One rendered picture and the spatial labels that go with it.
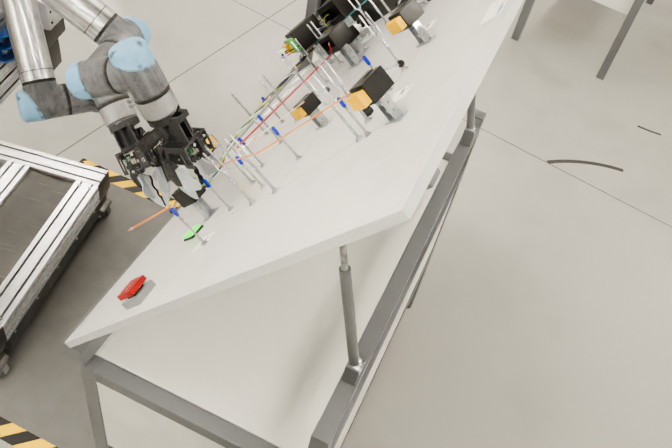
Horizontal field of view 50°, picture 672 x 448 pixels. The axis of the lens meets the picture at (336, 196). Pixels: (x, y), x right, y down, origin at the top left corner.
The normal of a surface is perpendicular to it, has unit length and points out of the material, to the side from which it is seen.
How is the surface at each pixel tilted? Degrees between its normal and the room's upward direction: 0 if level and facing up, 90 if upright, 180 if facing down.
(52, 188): 0
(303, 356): 0
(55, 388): 0
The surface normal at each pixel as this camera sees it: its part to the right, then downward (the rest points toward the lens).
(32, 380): 0.15, -0.68
